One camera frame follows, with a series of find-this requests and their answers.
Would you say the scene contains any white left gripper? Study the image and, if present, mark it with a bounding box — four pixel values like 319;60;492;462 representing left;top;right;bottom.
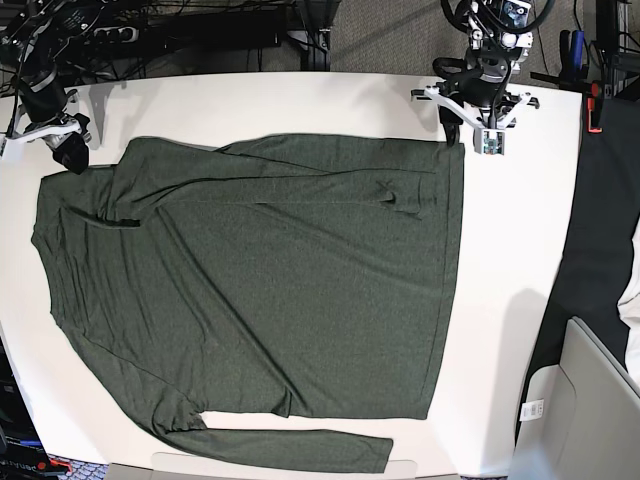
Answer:
411;86;540;155

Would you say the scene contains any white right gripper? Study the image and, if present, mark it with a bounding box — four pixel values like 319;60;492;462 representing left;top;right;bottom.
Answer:
1;113;91;174

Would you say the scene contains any dark green long-sleeve shirt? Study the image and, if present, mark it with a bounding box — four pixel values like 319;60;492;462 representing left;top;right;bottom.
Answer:
32;134;465;474

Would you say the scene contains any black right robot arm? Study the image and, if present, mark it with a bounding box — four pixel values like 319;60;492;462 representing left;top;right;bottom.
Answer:
1;1;110;174

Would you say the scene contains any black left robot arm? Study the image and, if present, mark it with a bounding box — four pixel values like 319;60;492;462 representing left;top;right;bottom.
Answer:
411;0;550;155

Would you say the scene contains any black power strip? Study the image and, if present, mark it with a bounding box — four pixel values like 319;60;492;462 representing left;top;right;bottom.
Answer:
93;26;139;44

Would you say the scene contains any red clamp on table edge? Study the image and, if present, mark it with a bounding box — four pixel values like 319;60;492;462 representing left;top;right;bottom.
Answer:
586;82;604;134

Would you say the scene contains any dark grey cloth sheet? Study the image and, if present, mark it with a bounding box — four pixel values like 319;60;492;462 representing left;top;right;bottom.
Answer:
513;92;640;441

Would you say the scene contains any white cloth pile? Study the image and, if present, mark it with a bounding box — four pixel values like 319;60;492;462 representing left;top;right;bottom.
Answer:
618;278;640;384

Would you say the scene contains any white barcode label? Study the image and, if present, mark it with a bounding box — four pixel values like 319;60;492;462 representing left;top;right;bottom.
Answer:
519;399;544;422

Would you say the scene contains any black box with orange print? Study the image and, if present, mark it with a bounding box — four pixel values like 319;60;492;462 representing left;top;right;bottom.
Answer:
1;346;73;479

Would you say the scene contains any grey plastic bin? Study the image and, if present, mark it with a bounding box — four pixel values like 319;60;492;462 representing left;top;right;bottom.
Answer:
508;318;639;480

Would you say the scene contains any blue handled tool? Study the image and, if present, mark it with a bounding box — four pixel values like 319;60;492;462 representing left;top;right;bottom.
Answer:
570;30;584;80

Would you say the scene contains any black aluminium frame post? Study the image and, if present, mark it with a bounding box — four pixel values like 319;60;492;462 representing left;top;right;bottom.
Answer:
295;0;331;72

